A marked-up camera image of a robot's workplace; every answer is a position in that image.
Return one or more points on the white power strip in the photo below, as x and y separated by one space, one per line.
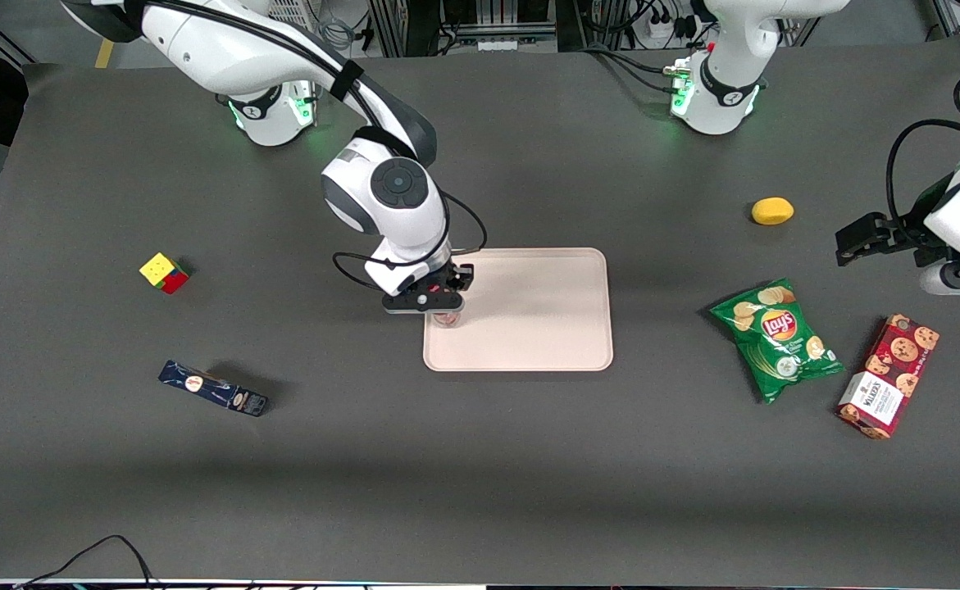
660 31

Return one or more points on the yellow lemon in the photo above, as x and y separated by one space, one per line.
772 211

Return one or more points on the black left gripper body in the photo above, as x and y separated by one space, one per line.
895 230

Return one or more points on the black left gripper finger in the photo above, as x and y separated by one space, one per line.
851 246

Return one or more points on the colourful puzzle cube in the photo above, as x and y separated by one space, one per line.
160 269

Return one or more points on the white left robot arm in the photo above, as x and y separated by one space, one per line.
721 90

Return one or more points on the red tartan cookie box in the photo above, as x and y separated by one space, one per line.
889 377

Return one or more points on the dark blue carton box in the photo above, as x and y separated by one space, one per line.
209 389

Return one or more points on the white perforated box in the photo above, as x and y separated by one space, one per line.
291 10

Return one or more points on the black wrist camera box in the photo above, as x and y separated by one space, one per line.
461 277

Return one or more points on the white rectangular plastic tray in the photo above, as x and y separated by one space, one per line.
529 319

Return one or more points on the green Lay's chips bag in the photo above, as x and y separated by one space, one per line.
775 344

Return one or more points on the metal equipment rack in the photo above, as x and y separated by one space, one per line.
414 24

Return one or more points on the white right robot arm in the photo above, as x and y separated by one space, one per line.
209 49

